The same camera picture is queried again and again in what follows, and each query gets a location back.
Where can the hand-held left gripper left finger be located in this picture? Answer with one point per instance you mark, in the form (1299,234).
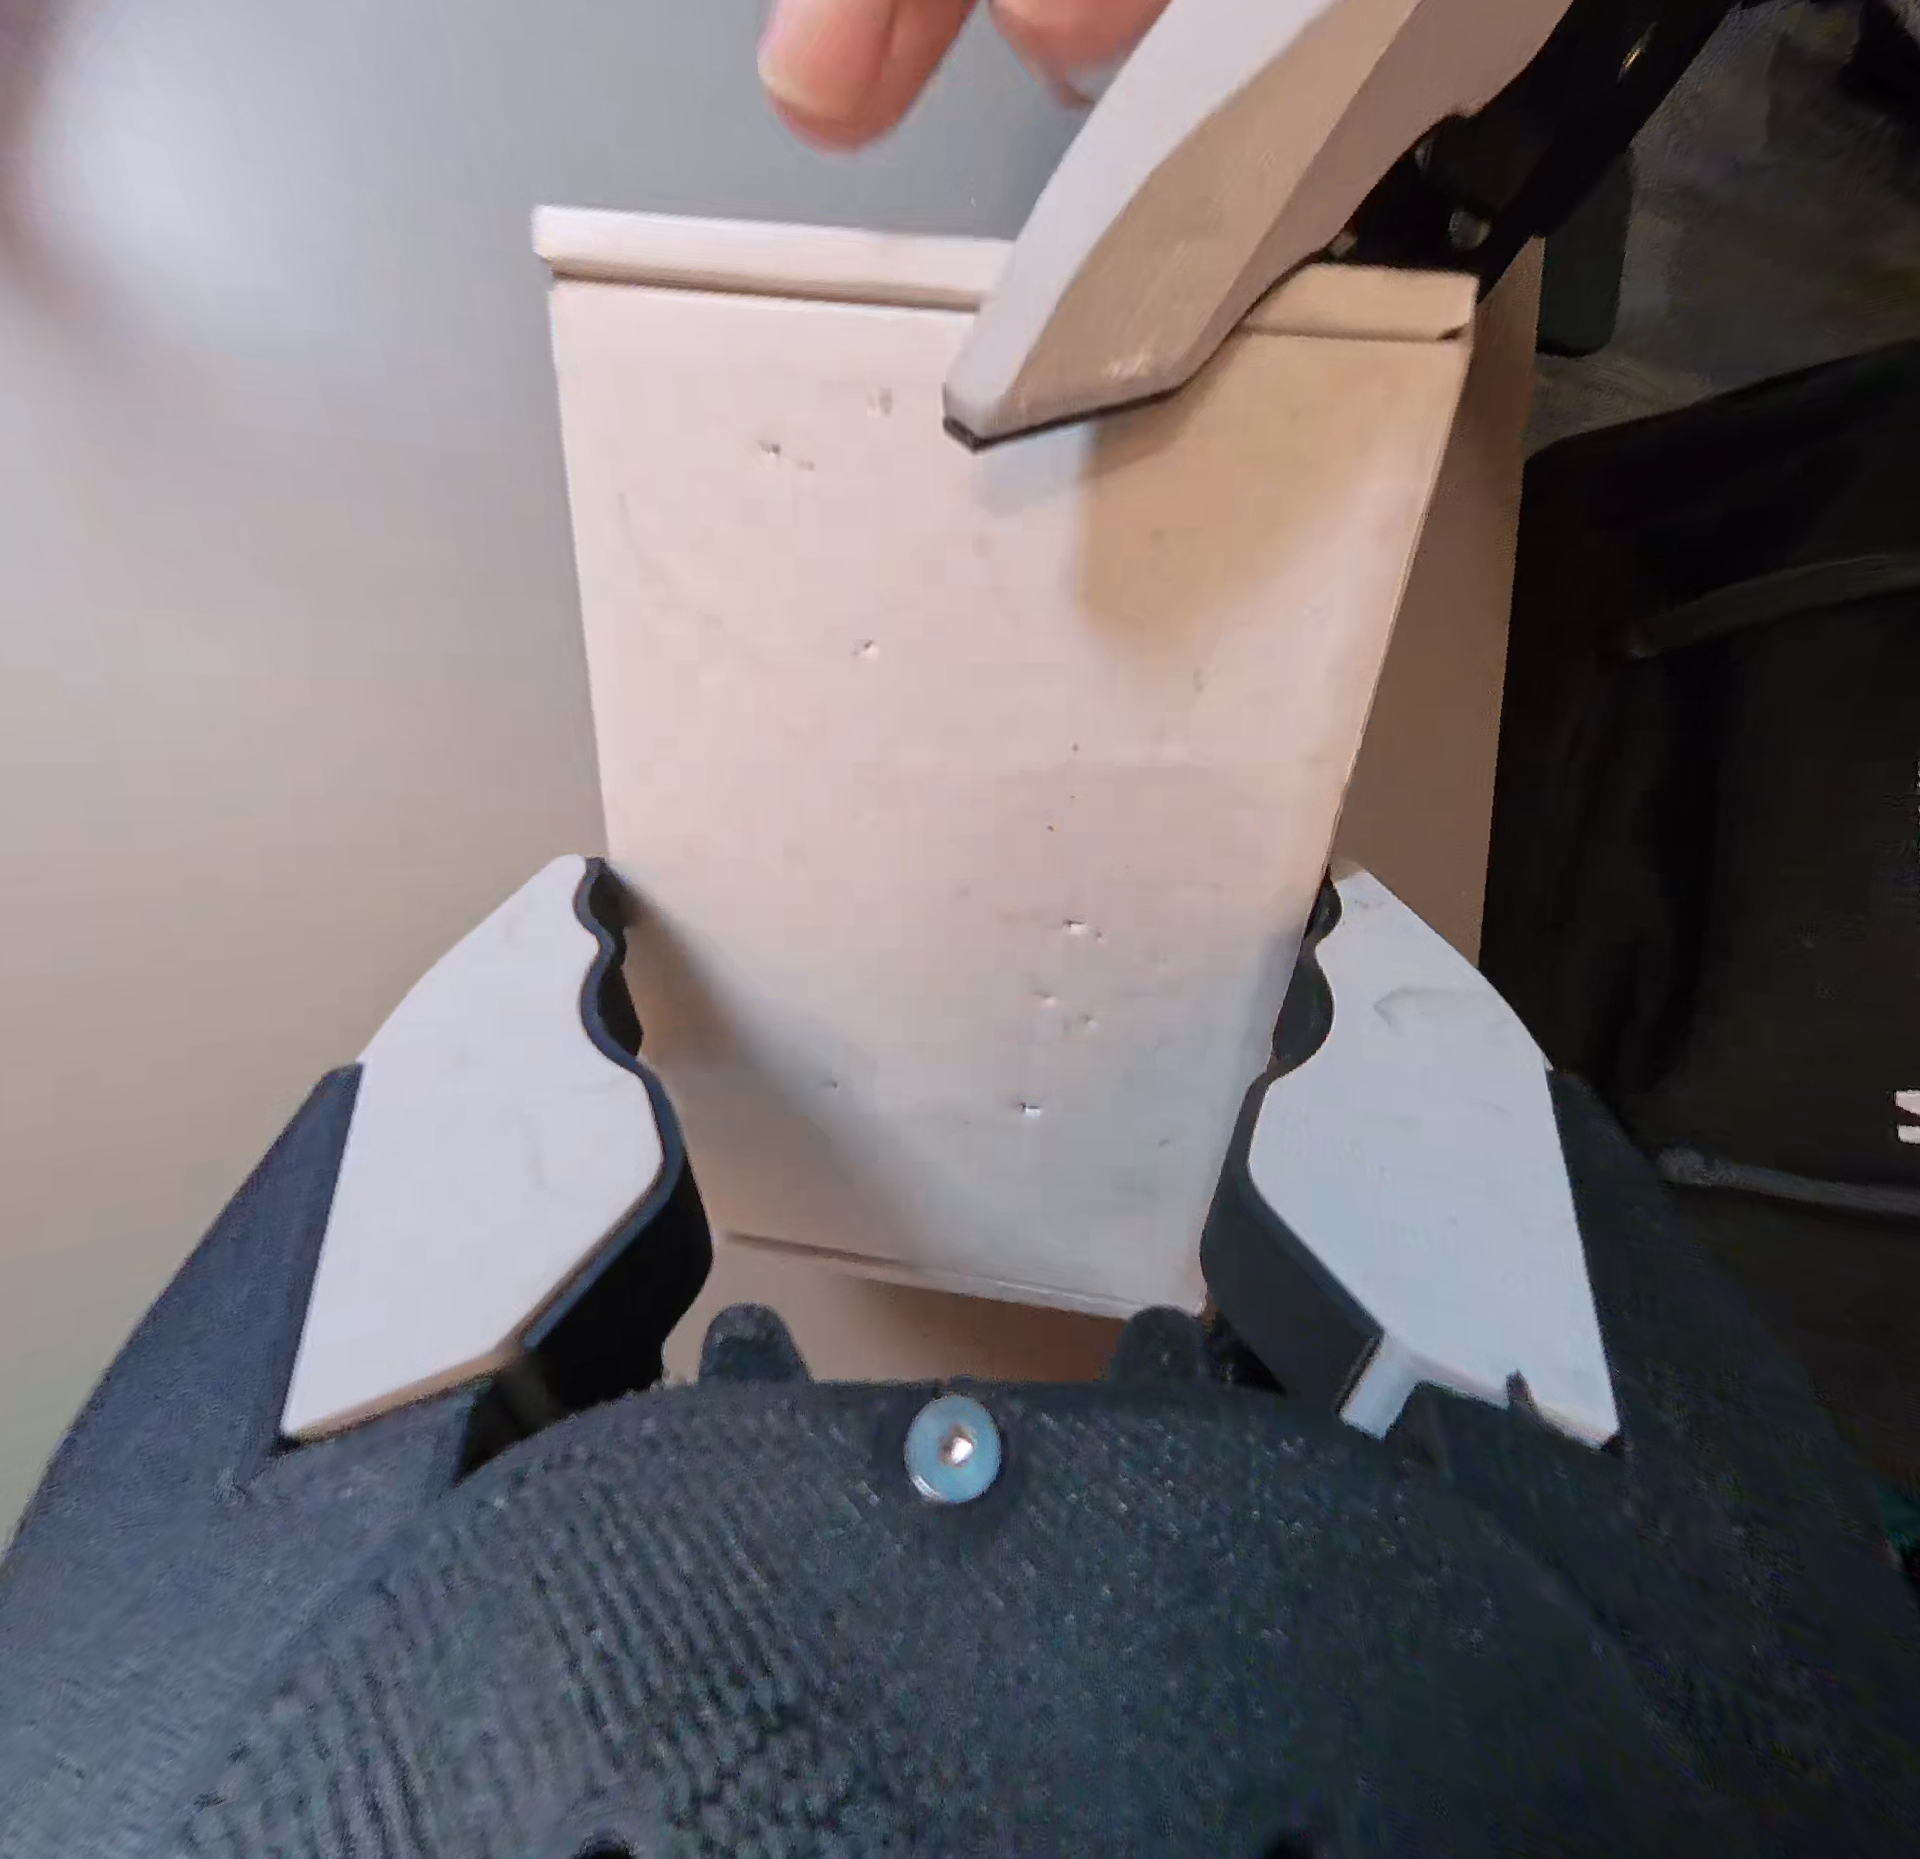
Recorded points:
(479,1170)

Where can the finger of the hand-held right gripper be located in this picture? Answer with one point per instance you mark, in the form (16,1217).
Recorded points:
(1201,196)

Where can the grey desk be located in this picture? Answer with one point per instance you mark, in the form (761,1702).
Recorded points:
(271,540)

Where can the person's right hand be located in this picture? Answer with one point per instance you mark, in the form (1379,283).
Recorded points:
(871,30)

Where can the white cardboard box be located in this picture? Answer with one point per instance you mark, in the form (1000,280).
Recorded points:
(974,689)

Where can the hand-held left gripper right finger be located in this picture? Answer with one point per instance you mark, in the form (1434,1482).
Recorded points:
(1424,1170)

